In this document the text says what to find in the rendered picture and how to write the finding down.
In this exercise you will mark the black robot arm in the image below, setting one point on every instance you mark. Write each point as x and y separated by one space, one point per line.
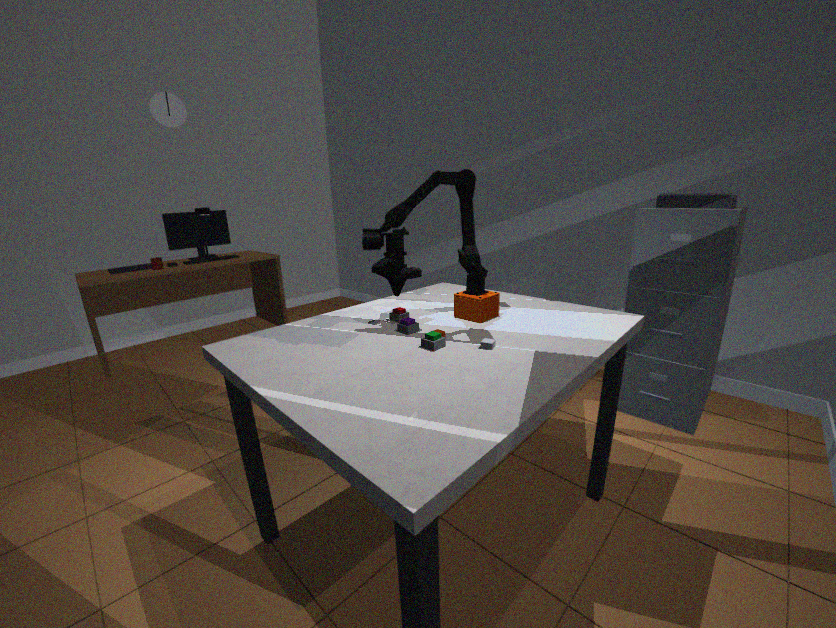
469 257

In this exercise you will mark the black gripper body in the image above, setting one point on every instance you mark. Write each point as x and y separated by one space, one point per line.
403 271

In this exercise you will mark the green button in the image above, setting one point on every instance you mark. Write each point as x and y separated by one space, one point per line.
433 341

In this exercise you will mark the purple button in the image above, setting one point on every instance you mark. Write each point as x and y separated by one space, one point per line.
408 326

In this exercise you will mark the red button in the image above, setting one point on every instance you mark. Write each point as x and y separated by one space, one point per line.
398 314

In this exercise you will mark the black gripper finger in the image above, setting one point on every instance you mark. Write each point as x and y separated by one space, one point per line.
391 281
399 283

